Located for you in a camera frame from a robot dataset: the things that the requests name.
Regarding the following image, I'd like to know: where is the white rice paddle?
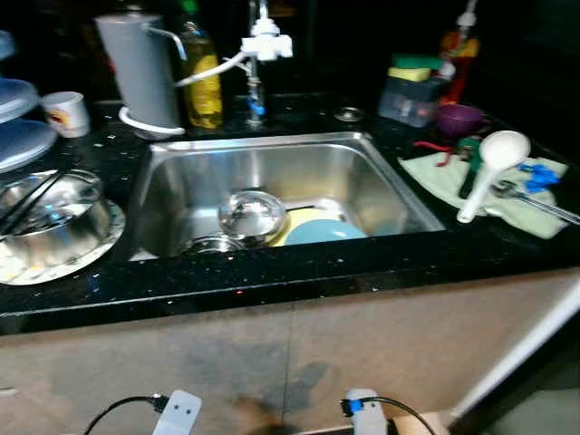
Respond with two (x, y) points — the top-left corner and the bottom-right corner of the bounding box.
(456, 130), (532, 224)

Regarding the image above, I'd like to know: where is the grey cabinet door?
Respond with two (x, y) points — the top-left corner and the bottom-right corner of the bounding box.
(281, 267), (580, 431)

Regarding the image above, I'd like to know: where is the grey water filter canister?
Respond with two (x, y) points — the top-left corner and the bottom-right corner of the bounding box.
(93, 11), (189, 139)

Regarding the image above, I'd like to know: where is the long steel spoon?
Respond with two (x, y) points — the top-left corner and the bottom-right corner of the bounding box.
(494, 179), (580, 226)

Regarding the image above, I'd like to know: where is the white tiered rack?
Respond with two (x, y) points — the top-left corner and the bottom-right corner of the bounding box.
(0, 30), (60, 175)

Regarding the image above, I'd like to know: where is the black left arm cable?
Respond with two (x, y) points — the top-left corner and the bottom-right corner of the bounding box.
(83, 394), (169, 435)

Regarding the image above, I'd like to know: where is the yellow oil bottle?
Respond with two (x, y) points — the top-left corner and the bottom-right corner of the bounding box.
(177, 0), (225, 131)

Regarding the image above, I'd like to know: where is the purple bowl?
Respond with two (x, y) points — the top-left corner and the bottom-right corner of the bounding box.
(435, 102), (490, 139)

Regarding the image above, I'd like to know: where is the yellow green sponge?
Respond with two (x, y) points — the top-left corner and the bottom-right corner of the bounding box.
(390, 54), (451, 82)

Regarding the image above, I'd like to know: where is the steel pot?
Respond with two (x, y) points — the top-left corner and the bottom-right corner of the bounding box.
(0, 168), (108, 269)

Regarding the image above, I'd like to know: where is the stainless steel sink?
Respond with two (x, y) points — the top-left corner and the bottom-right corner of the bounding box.
(127, 131), (447, 264)

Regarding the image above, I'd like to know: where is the blue plastic clip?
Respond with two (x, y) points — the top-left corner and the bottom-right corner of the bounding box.
(518, 161), (559, 193)

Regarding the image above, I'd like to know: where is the steel sink strainer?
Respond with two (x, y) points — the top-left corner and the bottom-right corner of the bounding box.
(179, 234), (244, 256)

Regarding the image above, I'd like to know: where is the light blue plate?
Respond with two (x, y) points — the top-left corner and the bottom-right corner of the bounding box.
(284, 219), (368, 247)

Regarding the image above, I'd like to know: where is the green handled tool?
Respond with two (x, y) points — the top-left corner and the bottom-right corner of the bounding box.
(458, 136), (488, 200)

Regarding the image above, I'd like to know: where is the pale green cloth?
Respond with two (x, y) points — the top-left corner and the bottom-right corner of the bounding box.
(399, 150), (572, 240)

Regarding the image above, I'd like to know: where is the orange soap pump bottle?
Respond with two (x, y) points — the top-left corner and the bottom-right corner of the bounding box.
(440, 0), (481, 105)

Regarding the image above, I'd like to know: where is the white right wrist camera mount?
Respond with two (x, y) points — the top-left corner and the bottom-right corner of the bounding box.
(343, 388), (389, 435)

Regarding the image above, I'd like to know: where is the clear sponge box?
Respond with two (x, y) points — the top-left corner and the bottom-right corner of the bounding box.
(377, 74), (450, 128)

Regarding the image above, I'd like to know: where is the floral print plate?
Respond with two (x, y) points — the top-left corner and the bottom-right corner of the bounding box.
(0, 198), (126, 287)

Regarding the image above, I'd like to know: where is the white filter hose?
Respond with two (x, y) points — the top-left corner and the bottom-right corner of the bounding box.
(118, 14), (295, 139)

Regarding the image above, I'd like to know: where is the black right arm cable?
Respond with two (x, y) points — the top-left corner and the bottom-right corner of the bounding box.
(343, 395), (438, 435)

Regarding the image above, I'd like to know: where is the chrome faucet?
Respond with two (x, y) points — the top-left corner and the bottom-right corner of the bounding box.
(240, 0), (277, 128)

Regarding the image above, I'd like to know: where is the large steel bowl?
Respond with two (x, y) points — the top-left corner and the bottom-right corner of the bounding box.
(217, 189), (289, 248)

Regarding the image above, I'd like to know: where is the red handled tool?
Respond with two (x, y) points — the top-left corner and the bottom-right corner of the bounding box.
(412, 138), (463, 169)

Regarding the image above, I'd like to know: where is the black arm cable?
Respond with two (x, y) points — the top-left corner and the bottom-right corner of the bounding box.
(343, 395), (438, 435)
(83, 394), (169, 435)

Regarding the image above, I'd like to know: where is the black chopstick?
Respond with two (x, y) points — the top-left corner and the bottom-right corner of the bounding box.
(0, 168), (69, 223)
(0, 177), (78, 238)

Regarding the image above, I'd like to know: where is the white printed mug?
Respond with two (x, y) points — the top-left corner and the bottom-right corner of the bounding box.
(40, 91), (92, 139)

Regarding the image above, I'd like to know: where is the steel drain plug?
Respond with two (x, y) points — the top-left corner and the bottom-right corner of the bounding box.
(333, 107), (365, 123)

